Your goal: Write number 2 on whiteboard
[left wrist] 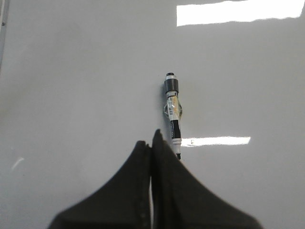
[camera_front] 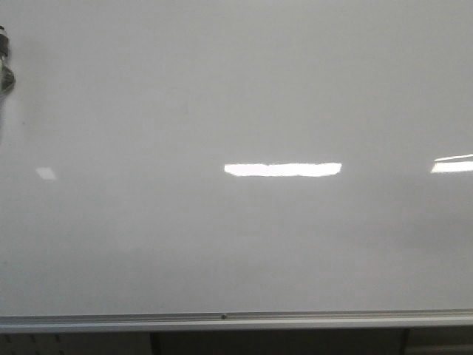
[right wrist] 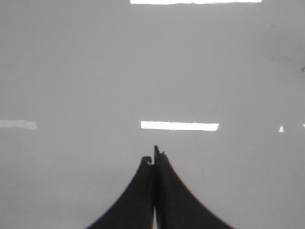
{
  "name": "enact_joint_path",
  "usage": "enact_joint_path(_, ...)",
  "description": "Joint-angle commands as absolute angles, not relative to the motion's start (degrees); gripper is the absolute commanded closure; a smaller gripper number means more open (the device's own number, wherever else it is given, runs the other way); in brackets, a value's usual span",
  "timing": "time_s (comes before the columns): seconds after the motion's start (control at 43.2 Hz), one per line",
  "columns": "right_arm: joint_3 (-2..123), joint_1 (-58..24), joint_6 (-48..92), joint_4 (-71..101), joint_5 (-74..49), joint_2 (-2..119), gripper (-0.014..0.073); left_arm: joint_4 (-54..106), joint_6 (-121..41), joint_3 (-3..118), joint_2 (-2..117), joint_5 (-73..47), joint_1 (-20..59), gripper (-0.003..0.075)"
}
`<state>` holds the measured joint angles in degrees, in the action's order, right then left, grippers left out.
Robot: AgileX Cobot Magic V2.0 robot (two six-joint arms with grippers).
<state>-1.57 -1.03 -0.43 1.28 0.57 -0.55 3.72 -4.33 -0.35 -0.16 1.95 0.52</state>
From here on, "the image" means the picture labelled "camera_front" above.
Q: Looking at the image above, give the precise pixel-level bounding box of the black and white marker pen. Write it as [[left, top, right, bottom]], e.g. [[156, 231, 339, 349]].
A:
[[0, 26, 16, 95]]

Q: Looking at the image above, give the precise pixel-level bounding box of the dark table under whiteboard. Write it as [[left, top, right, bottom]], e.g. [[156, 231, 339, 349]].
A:
[[1, 326, 472, 354]]

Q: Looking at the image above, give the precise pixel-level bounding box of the white whiteboard with aluminium frame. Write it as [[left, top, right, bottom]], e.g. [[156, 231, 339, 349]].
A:
[[1, 1, 472, 333]]

